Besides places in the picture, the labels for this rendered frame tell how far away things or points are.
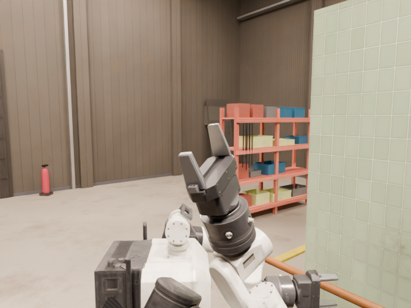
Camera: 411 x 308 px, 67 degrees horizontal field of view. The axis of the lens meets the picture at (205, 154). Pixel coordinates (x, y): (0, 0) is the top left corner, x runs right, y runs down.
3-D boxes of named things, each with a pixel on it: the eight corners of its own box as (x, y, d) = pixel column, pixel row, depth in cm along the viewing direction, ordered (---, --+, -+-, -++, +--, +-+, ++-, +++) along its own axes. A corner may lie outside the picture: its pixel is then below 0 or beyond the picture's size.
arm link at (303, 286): (310, 263, 97) (272, 263, 96) (323, 278, 87) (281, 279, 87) (309, 300, 98) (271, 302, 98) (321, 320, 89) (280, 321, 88)
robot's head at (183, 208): (162, 231, 86) (177, 208, 85) (164, 220, 95) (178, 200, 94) (181, 242, 87) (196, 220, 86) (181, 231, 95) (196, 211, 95)
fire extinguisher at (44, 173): (51, 192, 747) (49, 163, 739) (54, 195, 724) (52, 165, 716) (38, 194, 729) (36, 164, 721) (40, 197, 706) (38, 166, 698)
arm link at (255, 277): (259, 311, 88) (262, 283, 101) (260, 282, 87) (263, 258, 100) (236, 307, 90) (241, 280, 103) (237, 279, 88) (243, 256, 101)
